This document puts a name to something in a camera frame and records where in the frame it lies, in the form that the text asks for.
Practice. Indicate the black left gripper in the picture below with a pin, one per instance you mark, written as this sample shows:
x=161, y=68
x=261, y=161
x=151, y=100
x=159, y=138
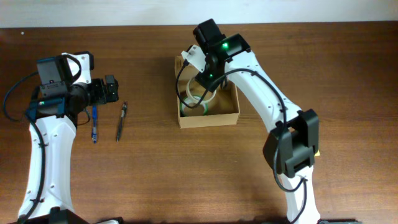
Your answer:
x=104, y=90

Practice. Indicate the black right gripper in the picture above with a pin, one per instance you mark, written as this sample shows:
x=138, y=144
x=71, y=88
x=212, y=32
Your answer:
x=206, y=80

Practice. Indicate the beige masking tape roll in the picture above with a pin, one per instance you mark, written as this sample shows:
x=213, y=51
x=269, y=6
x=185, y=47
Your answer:
x=194, y=98

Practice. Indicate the green tape roll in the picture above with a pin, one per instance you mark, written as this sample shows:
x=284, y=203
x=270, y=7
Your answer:
x=186, y=108

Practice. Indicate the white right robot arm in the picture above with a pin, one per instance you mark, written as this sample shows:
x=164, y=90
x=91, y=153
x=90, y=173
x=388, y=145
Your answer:
x=293, y=134

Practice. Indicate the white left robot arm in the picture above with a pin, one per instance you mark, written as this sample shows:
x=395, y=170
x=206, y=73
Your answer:
x=66, y=90

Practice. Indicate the blue pen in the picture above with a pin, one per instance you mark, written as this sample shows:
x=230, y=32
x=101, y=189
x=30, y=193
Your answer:
x=94, y=117

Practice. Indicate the black pen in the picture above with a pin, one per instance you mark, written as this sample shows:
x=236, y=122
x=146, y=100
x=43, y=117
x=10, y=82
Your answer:
x=121, y=120

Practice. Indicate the open cardboard box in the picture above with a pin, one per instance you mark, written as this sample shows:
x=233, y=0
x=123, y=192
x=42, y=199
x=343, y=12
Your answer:
x=223, y=110

